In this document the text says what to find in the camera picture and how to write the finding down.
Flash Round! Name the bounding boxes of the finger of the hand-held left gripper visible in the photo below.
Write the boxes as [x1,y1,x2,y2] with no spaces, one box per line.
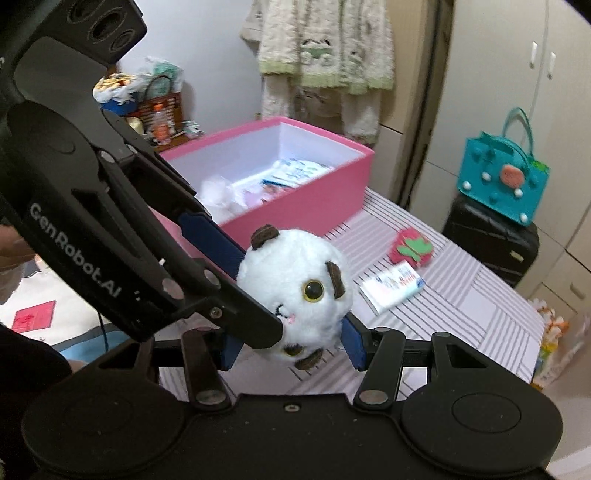
[99,108,247,282]
[71,164,284,350]

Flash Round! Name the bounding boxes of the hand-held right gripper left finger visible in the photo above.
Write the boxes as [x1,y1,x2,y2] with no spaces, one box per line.
[152,325,243,411]

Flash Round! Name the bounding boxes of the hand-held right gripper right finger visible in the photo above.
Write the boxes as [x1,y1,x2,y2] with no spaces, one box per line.
[341,313,504,409]

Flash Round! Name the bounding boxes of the white fluffy plush toy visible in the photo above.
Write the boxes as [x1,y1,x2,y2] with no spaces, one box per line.
[196,176,243,220]

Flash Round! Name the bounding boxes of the pink print tissue pack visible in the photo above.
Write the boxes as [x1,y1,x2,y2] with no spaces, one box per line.
[231,178,296,207]

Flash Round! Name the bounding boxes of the white panda plush toy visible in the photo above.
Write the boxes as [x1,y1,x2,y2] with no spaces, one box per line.
[236,225,355,370]

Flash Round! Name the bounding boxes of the pink storage box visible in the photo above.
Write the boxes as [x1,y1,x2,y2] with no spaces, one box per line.
[154,116,375,282]

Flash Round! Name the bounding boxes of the blue print tissue pack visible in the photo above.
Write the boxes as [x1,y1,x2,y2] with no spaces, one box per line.
[270,158,334,188]

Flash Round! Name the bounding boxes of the person's left hand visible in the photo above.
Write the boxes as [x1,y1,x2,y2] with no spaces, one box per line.
[0,225,28,271]

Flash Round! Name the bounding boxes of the white printed packet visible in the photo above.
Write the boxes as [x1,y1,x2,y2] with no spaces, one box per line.
[359,260,424,315]

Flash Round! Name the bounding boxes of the red paper sheet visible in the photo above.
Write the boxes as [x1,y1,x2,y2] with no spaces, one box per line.
[11,300,56,332]

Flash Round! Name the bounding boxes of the red strawberry plush toy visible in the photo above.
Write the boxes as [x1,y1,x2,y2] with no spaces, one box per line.
[387,226,435,268]

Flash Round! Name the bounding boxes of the orange drink bottle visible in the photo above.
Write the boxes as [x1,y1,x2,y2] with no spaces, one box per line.
[154,104,174,144]

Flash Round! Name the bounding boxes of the brown woven basket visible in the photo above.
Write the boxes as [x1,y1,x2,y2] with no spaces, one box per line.
[124,76,183,139]

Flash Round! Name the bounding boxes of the blue snack bowl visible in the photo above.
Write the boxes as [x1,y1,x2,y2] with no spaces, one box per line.
[92,73,139,116]

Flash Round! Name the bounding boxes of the black suitcase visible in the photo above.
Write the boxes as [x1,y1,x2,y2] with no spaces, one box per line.
[441,194,540,289]

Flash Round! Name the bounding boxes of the white green plastic bag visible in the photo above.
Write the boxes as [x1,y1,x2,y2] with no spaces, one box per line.
[136,56,185,100]

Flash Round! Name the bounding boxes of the orange patterned plastic bag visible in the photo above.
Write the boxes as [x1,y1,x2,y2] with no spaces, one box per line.
[531,298,578,393]

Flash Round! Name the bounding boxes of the teal felt handbag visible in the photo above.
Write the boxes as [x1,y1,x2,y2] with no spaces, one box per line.
[456,107,550,227]

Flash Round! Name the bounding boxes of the hanging fluffy cream pajamas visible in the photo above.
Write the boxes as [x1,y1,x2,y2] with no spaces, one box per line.
[240,0,398,144]

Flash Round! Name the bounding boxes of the beige wardrobe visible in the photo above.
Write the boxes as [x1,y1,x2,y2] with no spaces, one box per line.
[383,0,591,324]

